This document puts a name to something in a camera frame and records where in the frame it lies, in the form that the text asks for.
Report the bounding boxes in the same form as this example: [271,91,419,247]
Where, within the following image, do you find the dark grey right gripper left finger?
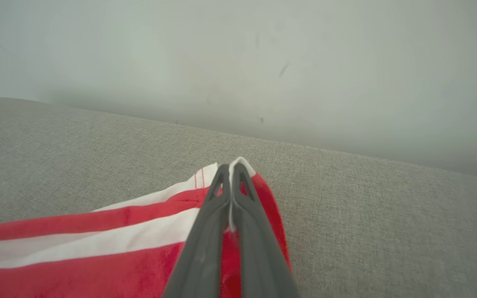
[162,164,231,298]

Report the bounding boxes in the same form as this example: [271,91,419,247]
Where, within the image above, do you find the grey fabric sofa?
[0,97,477,298]

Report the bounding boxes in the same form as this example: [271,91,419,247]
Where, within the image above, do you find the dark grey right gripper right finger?
[231,163,299,298]

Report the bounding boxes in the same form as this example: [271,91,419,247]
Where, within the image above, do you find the red garment white stripes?
[0,156,293,298]

